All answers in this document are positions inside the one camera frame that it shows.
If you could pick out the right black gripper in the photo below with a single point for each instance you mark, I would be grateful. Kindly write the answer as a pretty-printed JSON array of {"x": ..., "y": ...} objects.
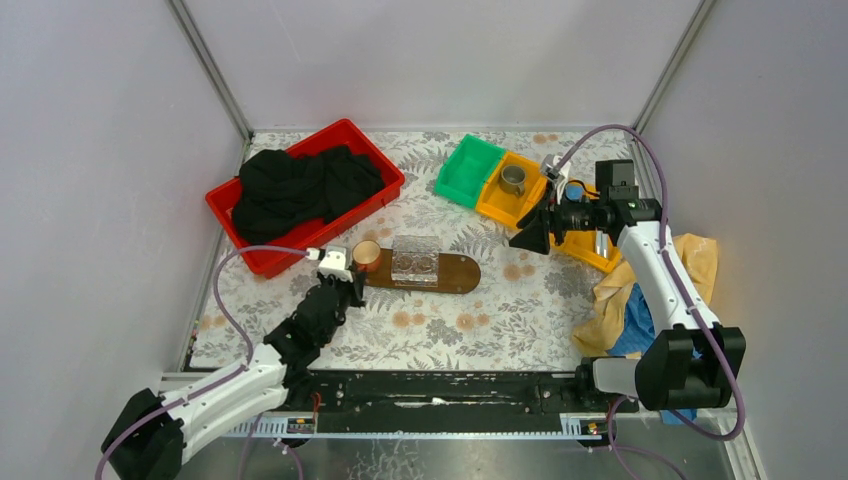
[{"x": 536, "y": 226}]

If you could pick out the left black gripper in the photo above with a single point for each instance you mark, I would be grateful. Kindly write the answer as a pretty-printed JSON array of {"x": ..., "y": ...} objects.
[{"x": 342, "y": 287}]

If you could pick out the orange ceramic cup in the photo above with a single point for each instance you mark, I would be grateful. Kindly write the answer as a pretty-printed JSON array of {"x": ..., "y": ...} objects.
[{"x": 367, "y": 256}]

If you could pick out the grey metal cup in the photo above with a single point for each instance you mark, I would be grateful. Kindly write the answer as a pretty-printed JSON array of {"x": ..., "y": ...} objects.
[{"x": 512, "y": 180}]

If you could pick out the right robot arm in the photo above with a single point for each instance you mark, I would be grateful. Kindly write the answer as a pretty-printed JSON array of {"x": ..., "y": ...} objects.
[{"x": 693, "y": 361}]

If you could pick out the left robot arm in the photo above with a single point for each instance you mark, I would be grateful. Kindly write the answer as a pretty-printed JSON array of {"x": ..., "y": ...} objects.
[{"x": 156, "y": 435}]

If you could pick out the blue toothpaste tube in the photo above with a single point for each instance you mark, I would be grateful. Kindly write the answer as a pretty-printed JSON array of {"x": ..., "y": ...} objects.
[{"x": 574, "y": 192}]

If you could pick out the packaged toothbrush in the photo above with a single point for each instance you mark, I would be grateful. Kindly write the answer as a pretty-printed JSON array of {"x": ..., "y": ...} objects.
[{"x": 601, "y": 244}]

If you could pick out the yellow bin with toothpaste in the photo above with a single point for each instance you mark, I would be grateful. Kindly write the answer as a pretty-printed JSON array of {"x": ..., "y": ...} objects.
[{"x": 554, "y": 195}]

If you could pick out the oval wooden tray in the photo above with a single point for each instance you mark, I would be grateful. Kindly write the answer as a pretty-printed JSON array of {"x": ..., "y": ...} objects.
[{"x": 457, "y": 274}]

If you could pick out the yellow bin with toothbrushes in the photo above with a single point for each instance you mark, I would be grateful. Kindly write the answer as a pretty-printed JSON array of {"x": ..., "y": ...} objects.
[{"x": 580, "y": 246}]

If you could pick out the yellow bin with cups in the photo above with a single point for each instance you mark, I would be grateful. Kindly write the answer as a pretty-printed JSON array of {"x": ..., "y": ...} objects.
[{"x": 505, "y": 207}]

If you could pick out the green plastic bin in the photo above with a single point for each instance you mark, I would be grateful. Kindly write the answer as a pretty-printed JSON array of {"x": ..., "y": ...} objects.
[{"x": 463, "y": 176}]

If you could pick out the yellow cloth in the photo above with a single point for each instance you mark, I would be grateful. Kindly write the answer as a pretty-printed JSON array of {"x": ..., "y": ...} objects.
[{"x": 593, "y": 338}]

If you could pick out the black cloth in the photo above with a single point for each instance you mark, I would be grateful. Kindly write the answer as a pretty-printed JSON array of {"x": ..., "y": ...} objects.
[{"x": 281, "y": 191}]

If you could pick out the blue cloth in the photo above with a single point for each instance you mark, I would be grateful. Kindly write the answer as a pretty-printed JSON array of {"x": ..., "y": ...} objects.
[{"x": 638, "y": 331}]

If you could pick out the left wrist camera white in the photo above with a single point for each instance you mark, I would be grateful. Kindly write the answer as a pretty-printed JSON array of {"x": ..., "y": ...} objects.
[{"x": 333, "y": 261}]

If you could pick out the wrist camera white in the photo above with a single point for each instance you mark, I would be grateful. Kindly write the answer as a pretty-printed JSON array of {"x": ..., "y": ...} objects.
[
  {"x": 556, "y": 171},
  {"x": 333, "y": 261}
]

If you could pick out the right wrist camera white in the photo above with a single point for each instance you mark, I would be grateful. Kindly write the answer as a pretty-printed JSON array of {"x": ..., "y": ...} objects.
[{"x": 556, "y": 171}]

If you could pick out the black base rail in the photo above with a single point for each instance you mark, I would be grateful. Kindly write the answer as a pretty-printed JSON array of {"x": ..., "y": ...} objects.
[{"x": 424, "y": 405}]

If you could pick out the right aluminium frame post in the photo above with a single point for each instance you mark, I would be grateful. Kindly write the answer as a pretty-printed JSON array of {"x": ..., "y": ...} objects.
[{"x": 687, "y": 39}]

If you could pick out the aluminium frame post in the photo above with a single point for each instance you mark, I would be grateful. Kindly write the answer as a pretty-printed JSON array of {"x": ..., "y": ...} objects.
[
  {"x": 190, "y": 29},
  {"x": 687, "y": 39}
]

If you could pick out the left aluminium frame post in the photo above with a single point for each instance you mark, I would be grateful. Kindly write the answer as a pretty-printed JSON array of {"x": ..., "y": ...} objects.
[{"x": 190, "y": 29}]

